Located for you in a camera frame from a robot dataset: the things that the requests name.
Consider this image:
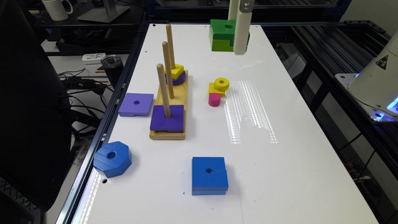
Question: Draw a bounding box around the wooden peg base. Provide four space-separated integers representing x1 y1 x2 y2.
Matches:
149 66 188 140

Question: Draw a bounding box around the rear wooden peg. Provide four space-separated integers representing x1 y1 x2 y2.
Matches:
166 24 175 70

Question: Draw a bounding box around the purple round block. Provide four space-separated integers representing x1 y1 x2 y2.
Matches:
172 72 187 86

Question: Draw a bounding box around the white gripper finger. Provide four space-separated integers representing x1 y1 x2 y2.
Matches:
228 0 239 20
233 0 254 55

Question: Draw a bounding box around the blue square block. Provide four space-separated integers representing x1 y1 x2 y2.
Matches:
192 157 229 195

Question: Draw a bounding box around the dark purple square block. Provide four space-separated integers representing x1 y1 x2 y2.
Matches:
150 105 185 133

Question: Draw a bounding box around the wooden peg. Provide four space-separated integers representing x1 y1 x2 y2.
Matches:
162 41 174 99
157 63 171 118
166 24 175 70

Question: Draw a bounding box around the black steel tumbler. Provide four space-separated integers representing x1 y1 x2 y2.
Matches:
101 55 124 88

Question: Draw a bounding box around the white remote control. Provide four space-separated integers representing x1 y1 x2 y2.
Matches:
82 53 106 65

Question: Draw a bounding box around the front wooden peg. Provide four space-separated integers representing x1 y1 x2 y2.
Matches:
157 63 171 118

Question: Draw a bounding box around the monitor stand base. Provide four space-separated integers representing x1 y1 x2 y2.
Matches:
77 0 130 23

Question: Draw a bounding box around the white ceramic mug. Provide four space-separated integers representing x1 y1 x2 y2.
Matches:
42 0 73 21

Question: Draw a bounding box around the light purple square block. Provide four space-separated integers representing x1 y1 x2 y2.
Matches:
118 93 154 117

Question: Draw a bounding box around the yellow block on peg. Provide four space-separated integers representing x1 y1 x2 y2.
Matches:
170 64 185 80

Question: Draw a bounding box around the middle wooden peg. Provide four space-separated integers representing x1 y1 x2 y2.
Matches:
162 41 174 99

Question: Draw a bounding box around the green square block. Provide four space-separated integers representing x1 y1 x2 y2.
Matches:
209 19 250 52

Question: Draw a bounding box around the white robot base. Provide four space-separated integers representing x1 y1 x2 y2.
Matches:
335 34 397 122

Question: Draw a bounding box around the yellow ring block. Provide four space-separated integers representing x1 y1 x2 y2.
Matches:
208 77 229 96

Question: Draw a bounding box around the pink cylinder block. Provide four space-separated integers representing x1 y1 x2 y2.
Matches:
208 93 221 107

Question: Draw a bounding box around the black monitor back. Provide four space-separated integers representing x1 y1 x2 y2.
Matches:
1 0 72 212

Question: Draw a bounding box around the blue octagon block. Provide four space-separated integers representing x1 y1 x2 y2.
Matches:
93 141 132 178

